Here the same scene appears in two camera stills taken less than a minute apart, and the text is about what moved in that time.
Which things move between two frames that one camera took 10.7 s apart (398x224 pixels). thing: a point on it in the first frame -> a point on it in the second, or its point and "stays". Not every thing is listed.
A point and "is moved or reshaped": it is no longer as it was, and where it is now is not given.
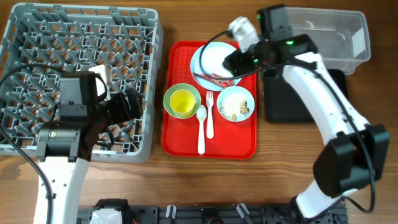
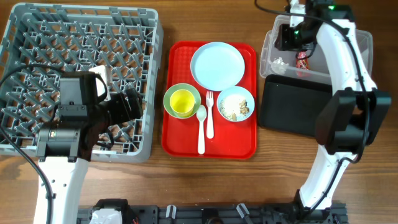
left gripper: [124, 113] stays
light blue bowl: [236, 103] stays
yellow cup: [182, 102] stays
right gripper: [236, 64] -> [284, 43]
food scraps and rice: [232, 107] stays
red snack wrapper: [215, 79] is moved or reshaped
